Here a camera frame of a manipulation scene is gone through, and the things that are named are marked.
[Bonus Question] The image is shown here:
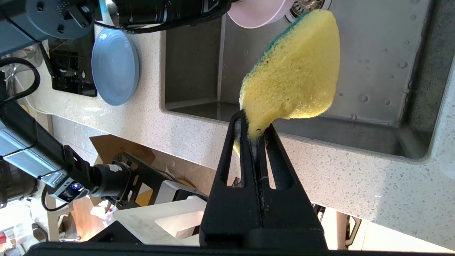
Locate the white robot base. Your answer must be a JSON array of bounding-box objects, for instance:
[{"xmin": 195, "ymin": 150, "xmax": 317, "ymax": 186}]
[{"xmin": 113, "ymin": 180, "xmax": 214, "ymax": 246}]

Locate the black metal base frame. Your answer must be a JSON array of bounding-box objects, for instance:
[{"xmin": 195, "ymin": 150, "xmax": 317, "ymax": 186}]
[{"xmin": 106, "ymin": 152, "xmax": 208, "ymax": 211}]

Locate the brown cardboard sheet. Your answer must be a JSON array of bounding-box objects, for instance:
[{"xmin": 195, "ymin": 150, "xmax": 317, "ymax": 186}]
[{"xmin": 89, "ymin": 134, "xmax": 156, "ymax": 168}]

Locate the black robot body panel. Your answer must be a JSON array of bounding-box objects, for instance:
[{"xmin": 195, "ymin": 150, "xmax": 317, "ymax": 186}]
[{"xmin": 88, "ymin": 220, "xmax": 143, "ymax": 244}]

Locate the black induction cooktop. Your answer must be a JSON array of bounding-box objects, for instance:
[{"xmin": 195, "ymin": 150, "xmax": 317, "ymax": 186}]
[{"xmin": 48, "ymin": 30, "xmax": 98, "ymax": 97}]

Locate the blue-grey plate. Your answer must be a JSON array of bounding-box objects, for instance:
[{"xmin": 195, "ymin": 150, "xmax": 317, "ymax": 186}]
[{"xmin": 91, "ymin": 28, "xmax": 140, "ymax": 106}]

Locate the round metal drain strainer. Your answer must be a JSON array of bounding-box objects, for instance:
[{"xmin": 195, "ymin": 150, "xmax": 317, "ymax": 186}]
[{"xmin": 284, "ymin": 0, "xmax": 333, "ymax": 20}]

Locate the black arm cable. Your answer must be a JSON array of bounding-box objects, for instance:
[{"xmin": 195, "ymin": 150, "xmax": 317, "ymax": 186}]
[{"xmin": 0, "ymin": 57, "xmax": 42, "ymax": 104}]

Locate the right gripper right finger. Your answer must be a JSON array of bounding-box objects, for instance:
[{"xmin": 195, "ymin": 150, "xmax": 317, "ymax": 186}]
[{"xmin": 258, "ymin": 123, "xmax": 327, "ymax": 249}]

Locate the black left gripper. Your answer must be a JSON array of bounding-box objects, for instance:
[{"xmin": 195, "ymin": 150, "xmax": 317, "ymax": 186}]
[{"xmin": 117, "ymin": 0, "xmax": 233, "ymax": 29}]

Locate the stainless steel sink basin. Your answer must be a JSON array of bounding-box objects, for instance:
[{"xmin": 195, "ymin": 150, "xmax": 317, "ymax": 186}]
[{"xmin": 160, "ymin": 0, "xmax": 455, "ymax": 161}]

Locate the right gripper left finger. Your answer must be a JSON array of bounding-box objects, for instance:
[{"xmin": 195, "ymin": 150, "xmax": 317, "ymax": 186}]
[{"xmin": 199, "ymin": 110, "xmax": 263, "ymax": 249}]

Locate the yellow sponge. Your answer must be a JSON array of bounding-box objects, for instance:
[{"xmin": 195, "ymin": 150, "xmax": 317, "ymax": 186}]
[{"xmin": 233, "ymin": 9, "xmax": 341, "ymax": 157}]

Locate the pink bowl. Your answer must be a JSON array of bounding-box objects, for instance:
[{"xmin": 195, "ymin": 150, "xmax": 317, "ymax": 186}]
[{"xmin": 227, "ymin": 0, "xmax": 296, "ymax": 29}]

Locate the black loop handle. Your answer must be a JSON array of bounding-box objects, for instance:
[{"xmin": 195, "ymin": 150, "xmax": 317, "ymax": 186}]
[{"xmin": 346, "ymin": 214, "xmax": 362, "ymax": 249}]

